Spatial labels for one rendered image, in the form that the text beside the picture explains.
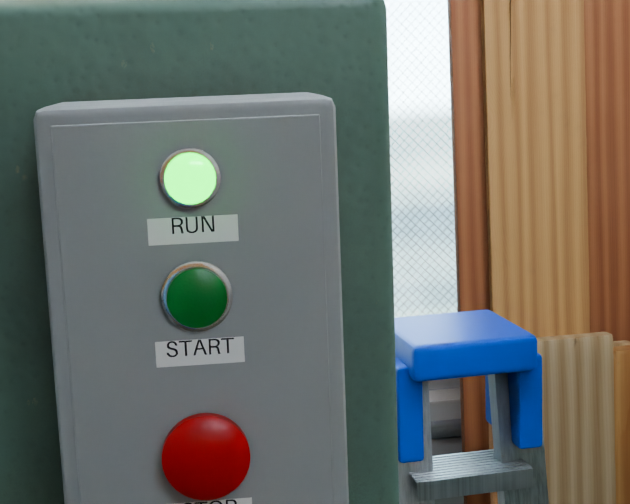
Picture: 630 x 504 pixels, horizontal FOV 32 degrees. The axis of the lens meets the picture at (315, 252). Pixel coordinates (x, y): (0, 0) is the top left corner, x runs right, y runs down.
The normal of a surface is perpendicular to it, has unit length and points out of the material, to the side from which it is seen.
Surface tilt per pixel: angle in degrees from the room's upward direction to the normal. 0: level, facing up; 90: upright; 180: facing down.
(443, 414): 90
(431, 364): 90
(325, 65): 90
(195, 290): 87
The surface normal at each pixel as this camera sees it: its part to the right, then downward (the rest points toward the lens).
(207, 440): 0.11, 0.00
